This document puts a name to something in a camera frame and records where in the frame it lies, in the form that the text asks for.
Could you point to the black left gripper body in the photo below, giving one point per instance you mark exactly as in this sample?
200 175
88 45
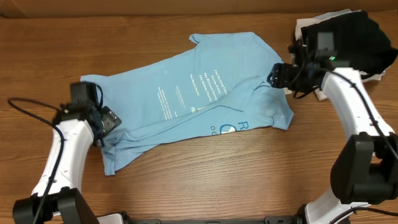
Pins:
104 121

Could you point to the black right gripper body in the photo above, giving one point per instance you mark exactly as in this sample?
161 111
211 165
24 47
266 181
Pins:
297 80

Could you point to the light blue t-shirt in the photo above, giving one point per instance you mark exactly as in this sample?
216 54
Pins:
219 86

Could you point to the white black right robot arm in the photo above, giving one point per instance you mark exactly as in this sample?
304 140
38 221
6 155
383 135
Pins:
365 173

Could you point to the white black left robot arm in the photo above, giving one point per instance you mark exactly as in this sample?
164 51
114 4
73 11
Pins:
78 125

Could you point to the folded black garment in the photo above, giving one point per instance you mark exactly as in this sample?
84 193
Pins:
357 39

